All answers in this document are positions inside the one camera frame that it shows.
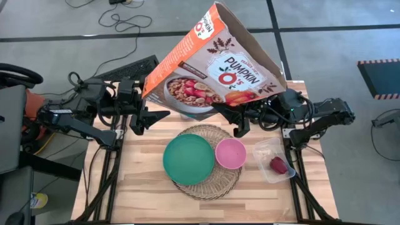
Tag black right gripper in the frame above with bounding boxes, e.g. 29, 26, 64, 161
211, 96, 283, 139

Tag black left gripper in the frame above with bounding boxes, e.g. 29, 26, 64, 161
117, 77, 171, 136

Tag orange pumpkin cereal box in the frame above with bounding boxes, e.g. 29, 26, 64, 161
141, 1, 288, 122

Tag red fruit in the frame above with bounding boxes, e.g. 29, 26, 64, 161
269, 156, 289, 175

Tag pink bowl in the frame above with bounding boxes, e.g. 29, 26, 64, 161
214, 137, 248, 170

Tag clear plastic container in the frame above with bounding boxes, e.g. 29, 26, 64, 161
251, 136, 296, 184

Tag black perforated panel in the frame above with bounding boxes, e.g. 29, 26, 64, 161
83, 54, 160, 91

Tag green plate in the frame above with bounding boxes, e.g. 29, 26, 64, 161
162, 133, 216, 186

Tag round woven straw placemat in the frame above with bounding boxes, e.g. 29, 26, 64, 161
171, 124, 243, 201

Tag orange bag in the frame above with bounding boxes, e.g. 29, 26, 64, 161
24, 89, 48, 141

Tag black chair backrest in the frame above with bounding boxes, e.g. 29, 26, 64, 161
0, 62, 44, 90

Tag yellow white packet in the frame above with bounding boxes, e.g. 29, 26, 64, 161
30, 192, 49, 209

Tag grey chair seat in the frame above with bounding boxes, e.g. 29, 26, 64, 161
0, 84, 35, 225

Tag hazard-striped dark platform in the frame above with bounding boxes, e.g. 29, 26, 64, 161
357, 58, 400, 101

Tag grey metal stand foot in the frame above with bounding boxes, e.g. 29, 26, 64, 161
371, 109, 400, 129

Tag black aluminium table frame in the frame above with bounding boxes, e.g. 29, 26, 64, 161
279, 137, 337, 223
74, 115, 131, 223

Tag black floor cable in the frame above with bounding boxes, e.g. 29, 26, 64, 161
64, 0, 154, 79

